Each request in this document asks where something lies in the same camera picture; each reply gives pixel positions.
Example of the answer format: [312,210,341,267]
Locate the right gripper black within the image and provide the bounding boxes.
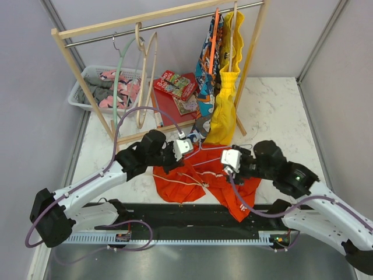
[226,144,275,186]

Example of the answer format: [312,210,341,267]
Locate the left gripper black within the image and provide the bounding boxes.
[147,141,185,174]

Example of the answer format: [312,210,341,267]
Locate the blue wire hanger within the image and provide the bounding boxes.
[186,134,254,169]

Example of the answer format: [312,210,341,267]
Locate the orange shorts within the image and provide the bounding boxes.
[153,159,261,222]

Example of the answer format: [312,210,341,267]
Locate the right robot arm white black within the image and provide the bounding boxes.
[221,140,372,275]

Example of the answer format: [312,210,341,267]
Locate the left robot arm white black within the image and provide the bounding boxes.
[30,130,193,248]

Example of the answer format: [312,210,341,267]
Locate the yellow shorts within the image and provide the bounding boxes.
[205,11,245,145]

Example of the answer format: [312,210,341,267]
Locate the colourful patterned shorts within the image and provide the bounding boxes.
[188,14,224,144]

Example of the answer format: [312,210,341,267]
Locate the mint green plastic hanger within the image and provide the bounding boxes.
[112,36,146,129]

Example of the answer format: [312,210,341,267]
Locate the orange plastic hanger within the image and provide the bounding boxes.
[208,8,219,76]

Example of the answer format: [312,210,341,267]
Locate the light wooden hanger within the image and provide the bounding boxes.
[135,22,158,129]

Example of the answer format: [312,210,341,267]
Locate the wooden hanger with yellow shorts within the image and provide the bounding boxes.
[228,1,238,72]

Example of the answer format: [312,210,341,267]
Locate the small illustrated booklet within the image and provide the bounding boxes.
[173,94,198,116]

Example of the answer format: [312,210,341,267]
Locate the large red book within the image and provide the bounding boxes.
[153,87,197,123]

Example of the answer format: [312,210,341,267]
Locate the grey garment in basket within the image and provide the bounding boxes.
[84,77,113,104]

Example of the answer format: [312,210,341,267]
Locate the white plastic laundry basket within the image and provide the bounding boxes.
[68,65,142,111]

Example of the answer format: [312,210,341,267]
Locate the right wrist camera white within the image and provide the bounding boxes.
[220,149,242,174]

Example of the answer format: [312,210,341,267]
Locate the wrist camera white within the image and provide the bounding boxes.
[220,149,242,174]
[173,132,193,162]

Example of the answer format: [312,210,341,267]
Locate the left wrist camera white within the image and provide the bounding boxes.
[173,132,193,162]

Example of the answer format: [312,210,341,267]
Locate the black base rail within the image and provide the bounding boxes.
[93,203,320,242]

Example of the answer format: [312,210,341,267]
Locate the white slotted cable duct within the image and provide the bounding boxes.
[63,232,273,246]

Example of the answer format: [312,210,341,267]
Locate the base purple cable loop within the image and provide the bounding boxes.
[52,219,154,265]

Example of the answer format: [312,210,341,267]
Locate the aluminium corner post left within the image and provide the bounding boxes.
[40,0,90,179]

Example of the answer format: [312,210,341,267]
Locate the aluminium corner post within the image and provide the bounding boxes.
[40,0,90,179]
[296,0,350,86]

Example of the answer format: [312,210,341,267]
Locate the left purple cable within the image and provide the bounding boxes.
[24,106,187,249]

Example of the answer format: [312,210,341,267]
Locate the aluminium corner post right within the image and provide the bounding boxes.
[296,0,350,86]

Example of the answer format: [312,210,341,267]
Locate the metal hanging rail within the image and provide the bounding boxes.
[65,1,265,48]

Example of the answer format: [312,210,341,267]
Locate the wooden clothes rack frame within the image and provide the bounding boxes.
[51,1,270,148]

